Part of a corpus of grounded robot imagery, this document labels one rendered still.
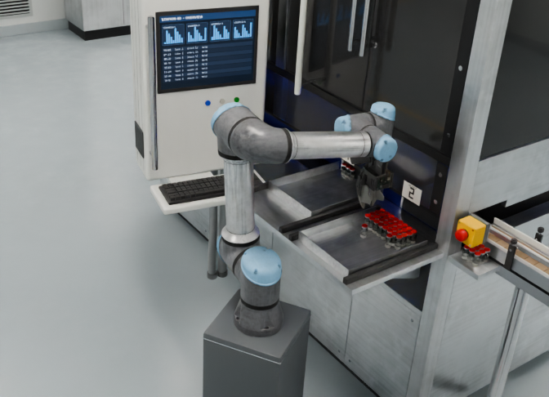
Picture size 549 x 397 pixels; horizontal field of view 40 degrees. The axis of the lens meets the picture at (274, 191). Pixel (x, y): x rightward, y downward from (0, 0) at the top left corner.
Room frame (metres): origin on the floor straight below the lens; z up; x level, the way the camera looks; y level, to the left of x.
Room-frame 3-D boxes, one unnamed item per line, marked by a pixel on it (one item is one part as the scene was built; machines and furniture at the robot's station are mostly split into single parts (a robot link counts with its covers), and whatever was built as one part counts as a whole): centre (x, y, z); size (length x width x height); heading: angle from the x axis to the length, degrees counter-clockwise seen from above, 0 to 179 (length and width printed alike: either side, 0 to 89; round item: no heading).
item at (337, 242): (2.10, -0.30, 0.90); 0.34 x 0.26 x 0.04; 126
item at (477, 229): (2.04, -0.64, 0.99); 0.08 x 0.07 x 0.07; 127
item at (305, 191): (2.44, -0.19, 0.90); 0.34 x 0.26 x 0.04; 127
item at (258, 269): (1.79, 0.03, 0.96); 0.13 x 0.12 x 0.14; 29
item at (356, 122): (2.06, -0.24, 1.32); 0.11 x 0.11 x 0.08; 29
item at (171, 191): (2.56, 0.24, 0.82); 0.40 x 0.14 x 0.02; 116
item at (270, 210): (2.27, -0.24, 0.87); 0.70 x 0.48 x 0.02; 37
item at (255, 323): (1.78, 0.02, 0.84); 0.15 x 0.15 x 0.10
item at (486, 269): (2.06, -0.68, 0.87); 0.14 x 0.13 x 0.02; 127
